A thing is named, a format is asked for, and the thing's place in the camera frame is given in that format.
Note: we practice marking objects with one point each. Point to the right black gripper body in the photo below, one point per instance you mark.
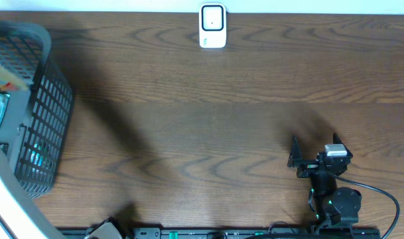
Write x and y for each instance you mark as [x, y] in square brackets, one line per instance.
[308, 168]

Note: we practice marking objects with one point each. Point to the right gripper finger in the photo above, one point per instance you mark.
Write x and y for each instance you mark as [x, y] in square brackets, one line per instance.
[337, 140]
[295, 156]

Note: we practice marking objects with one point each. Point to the yellow snack chip bag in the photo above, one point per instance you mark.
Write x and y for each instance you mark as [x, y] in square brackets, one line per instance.
[10, 81]

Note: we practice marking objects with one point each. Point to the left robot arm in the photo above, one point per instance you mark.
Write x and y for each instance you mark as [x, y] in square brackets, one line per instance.
[19, 215]

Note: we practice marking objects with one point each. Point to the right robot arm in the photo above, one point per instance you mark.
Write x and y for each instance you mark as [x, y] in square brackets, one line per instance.
[335, 207]

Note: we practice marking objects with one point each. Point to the grey plastic mesh basket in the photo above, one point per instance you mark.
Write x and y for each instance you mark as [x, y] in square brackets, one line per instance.
[36, 121]

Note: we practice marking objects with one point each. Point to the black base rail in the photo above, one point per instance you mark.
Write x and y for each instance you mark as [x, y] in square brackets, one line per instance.
[280, 232]

